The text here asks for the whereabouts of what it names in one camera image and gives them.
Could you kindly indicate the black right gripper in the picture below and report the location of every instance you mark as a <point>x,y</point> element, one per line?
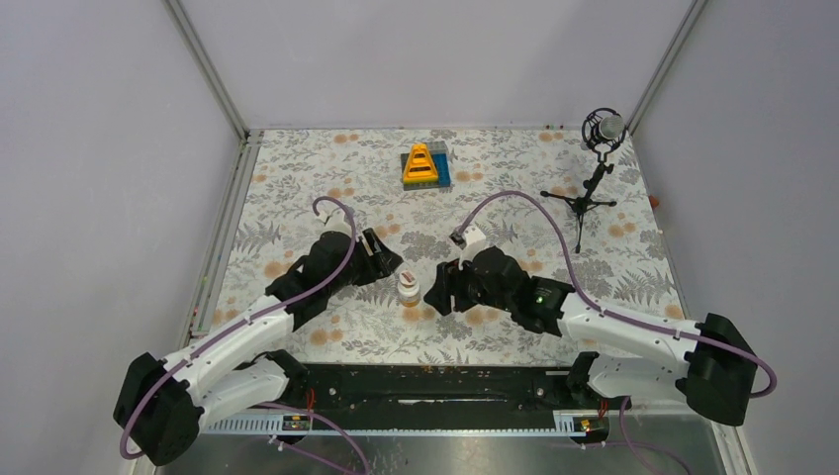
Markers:
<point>449,281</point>

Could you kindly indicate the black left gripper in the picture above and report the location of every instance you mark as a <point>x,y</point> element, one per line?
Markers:
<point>380,264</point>

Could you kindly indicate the white cap amber pill bottle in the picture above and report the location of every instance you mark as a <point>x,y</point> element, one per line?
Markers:
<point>408,289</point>

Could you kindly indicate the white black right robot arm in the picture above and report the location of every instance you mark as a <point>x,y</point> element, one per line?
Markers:
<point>706,365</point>

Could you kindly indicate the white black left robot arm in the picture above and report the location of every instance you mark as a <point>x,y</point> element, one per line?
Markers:
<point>165,403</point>

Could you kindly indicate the floral patterned table mat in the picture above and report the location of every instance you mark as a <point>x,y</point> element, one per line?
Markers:
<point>512,184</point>

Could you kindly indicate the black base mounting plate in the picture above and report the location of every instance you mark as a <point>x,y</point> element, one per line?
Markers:
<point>424,397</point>

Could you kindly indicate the yellow pyramid toy on blocks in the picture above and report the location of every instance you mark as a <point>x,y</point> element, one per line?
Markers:
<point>425,166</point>

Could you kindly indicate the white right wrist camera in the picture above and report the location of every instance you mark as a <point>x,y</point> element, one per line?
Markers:
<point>470,241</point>

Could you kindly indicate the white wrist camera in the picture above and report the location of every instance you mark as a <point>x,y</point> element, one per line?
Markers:
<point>338,221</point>
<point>470,241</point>

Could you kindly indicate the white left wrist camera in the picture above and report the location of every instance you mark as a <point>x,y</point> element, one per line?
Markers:
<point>338,221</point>

